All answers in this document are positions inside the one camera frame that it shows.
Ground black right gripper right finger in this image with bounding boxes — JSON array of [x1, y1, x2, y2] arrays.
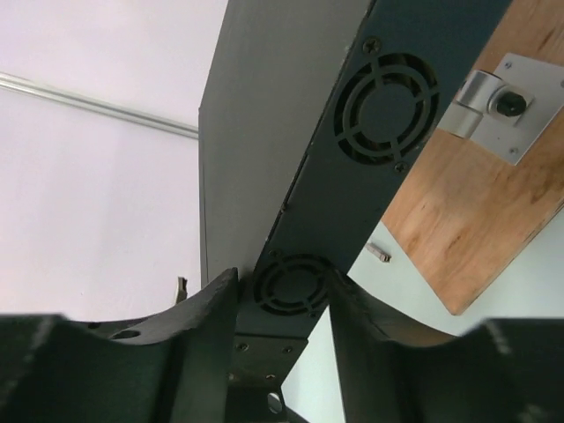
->
[[327, 271, 563, 422]]

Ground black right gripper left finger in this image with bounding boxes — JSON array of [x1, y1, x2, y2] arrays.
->
[[1, 269, 238, 422]]

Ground wooden base board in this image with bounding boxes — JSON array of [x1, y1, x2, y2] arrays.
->
[[379, 0, 564, 316]]

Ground silver transceiver module on table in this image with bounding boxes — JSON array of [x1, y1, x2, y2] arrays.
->
[[365, 242, 391, 263]]

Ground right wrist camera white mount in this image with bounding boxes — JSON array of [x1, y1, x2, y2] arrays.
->
[[174, 277, 188, 304]]

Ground metal switch mounting bracket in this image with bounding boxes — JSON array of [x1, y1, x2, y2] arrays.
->
[[438, 53, 563, 166]]

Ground blue black network switch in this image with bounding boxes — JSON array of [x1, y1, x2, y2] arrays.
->
[[198, 1, 508, 422]]

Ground aluminium frame post left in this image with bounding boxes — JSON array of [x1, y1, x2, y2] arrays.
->
[[1, 72, 198, 140]]

